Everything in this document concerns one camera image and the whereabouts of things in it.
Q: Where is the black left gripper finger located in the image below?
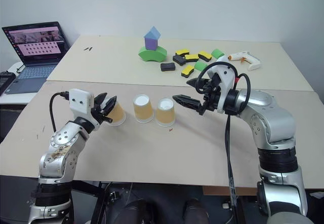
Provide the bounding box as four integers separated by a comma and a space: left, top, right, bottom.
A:
101, 95, 118, 116
94, 92, 108, 106

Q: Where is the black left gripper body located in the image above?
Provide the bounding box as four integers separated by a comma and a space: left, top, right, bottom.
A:
89, 99, 113, 131

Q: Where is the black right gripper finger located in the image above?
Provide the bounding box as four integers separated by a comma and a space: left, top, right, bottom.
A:
186, 78, 204, 89
172, 94, 204, 111

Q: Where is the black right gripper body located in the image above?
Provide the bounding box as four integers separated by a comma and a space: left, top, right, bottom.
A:
196, 72, 224, 116

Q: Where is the tan paper cup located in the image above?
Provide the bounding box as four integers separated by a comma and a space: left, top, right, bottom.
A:
132, 94, 154, 124
107, 99, 127, 127
155, 97, 176, 128

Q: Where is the green arched foam block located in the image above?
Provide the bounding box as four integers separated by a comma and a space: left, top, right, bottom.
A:
138, 45, 168, 63

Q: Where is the white hot glue gun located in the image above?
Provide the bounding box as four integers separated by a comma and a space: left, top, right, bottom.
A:
226, 50, 262, 71

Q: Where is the purple foam cube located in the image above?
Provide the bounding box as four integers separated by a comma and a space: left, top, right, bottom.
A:
144, 36, 159, 51

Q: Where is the blue triangular foam block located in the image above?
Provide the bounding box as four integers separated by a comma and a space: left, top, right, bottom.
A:
143, 26, 162, 40

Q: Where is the open dark blue laptop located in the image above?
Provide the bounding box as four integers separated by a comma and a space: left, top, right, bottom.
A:
2, 21, 70, 95

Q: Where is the black electronic device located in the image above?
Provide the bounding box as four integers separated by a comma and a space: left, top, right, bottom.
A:
0, 71, 17, 96

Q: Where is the dark rounded shape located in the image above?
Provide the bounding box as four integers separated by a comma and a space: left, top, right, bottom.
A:
183, 198, 210, 224
117, 198, 153, 224

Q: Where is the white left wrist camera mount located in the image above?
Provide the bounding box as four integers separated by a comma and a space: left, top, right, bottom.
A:
68, 89, 95, 114

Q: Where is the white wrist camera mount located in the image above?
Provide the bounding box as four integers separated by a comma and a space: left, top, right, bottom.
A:
207, 61, 237, 115
68, 89, 95, 114

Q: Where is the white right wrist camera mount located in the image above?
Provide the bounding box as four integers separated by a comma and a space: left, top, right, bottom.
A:
207, 61, 237, 115

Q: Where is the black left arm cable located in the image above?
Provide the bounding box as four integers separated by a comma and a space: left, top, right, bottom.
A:
49, 91, 70, 133

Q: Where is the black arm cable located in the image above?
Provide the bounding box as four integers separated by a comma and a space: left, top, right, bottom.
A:
49, 91, 70, 133
196, 61, 252, 224

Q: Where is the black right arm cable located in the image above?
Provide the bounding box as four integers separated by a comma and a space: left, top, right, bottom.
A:
196, 61, 252, 224

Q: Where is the black table frame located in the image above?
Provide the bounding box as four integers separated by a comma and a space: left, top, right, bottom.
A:
70, 180, 134, 224

